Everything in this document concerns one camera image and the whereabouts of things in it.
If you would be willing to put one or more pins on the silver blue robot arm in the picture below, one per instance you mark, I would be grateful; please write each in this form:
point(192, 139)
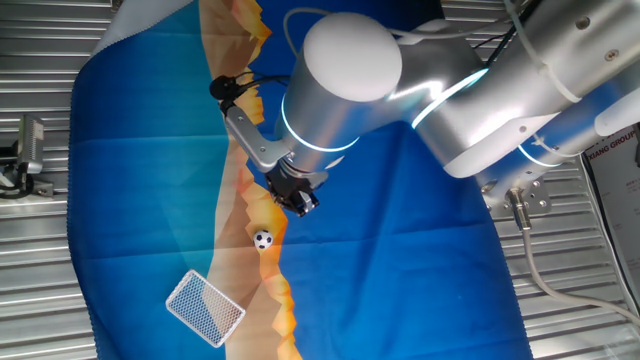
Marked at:
point(380, 105)

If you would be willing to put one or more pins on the small black white soccer ball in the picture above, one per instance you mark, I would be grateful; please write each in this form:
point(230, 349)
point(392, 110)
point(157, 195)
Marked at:
point(263, 239)

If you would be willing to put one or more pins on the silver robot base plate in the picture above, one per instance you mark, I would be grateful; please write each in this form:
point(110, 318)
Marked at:
point(537, 197)

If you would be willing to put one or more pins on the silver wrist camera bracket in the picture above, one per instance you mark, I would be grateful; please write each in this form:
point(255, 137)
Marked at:
point(252, 140)

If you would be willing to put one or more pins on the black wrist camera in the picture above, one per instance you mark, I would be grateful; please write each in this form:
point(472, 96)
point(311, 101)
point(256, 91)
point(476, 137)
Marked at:
point(224, 88)

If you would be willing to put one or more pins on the white zip tie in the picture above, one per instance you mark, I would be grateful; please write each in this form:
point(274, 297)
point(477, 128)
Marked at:
point(542, 67)
point(545, 146)

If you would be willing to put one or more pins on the silver exterior camera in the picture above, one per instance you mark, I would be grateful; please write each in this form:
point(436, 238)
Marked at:
point(31, 144)

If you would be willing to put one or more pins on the white printed poster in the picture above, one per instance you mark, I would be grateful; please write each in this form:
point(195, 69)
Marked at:
point(617, 200)

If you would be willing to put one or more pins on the metal camera stand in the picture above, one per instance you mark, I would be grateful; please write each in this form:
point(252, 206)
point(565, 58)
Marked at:
point(20, 186)

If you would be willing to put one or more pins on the white mesh toy goal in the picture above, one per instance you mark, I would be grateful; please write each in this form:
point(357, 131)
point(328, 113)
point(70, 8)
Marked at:
point(205, 307)

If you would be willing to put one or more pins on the blue orange printed cloth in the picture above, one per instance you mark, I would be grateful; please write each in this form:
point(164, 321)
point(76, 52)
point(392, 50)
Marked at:
point(390, 280)

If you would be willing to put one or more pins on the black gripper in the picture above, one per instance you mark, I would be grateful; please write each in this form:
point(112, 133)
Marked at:
point(295, 179)

